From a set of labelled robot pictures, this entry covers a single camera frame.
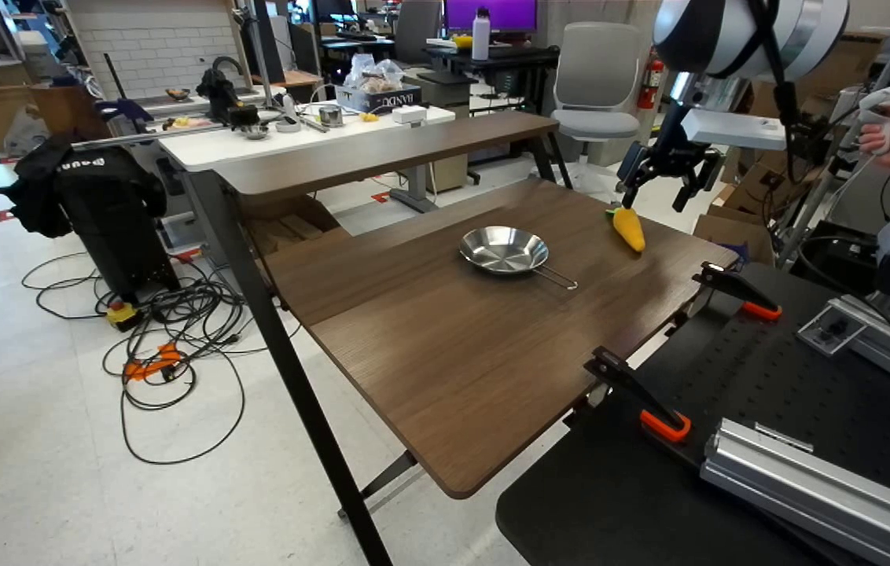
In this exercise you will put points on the black computer tower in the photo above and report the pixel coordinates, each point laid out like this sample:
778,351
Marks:
124,236

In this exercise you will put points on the purple lit monitor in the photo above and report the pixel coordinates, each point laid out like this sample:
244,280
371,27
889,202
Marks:
491,14

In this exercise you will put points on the white plastic bag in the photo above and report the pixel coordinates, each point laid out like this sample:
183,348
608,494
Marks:
376,76

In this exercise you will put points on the black orange bar clamp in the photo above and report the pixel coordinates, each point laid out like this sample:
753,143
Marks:
731,283
633,393

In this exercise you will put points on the small silver metal pan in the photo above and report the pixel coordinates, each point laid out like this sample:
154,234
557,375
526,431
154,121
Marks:
505,249

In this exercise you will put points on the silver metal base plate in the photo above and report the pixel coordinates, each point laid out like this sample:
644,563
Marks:
862,340

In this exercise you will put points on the wooden desk black legs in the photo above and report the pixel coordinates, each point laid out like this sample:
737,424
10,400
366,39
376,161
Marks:
360,158

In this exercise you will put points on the red fire extinguisher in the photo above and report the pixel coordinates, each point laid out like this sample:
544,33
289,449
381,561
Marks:
652,81

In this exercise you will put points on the small white box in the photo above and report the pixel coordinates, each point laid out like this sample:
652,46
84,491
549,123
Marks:
410,115

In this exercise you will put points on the grey office chair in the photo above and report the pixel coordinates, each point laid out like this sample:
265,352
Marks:
599,74

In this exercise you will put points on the black backpack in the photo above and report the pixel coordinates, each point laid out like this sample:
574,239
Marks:
37,188

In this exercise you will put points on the large open cardboard box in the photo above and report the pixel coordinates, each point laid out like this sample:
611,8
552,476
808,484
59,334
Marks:
4,115

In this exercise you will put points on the white water bottle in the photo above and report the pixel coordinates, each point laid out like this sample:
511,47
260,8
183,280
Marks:
482,36

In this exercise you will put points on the orange carrot plush toy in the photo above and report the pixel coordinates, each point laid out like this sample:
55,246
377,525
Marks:
630,227

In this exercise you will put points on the aluminium extrusion rail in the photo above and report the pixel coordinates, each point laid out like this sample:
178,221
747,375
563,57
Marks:
822,487

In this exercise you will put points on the black perforated board table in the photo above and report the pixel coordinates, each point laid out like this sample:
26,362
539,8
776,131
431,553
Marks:
611,504

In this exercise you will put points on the brown cardboard box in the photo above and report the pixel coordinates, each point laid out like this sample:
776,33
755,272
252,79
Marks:
728,223

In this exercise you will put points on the grey metal tripod stand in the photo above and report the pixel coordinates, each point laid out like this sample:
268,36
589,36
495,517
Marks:
822,191

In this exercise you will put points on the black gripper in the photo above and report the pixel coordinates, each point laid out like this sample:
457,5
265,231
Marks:
674,146

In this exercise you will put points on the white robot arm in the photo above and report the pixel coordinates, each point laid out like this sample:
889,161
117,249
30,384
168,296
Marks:
737,33

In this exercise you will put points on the black desk device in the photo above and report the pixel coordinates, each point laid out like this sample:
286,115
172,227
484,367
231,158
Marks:
220,93

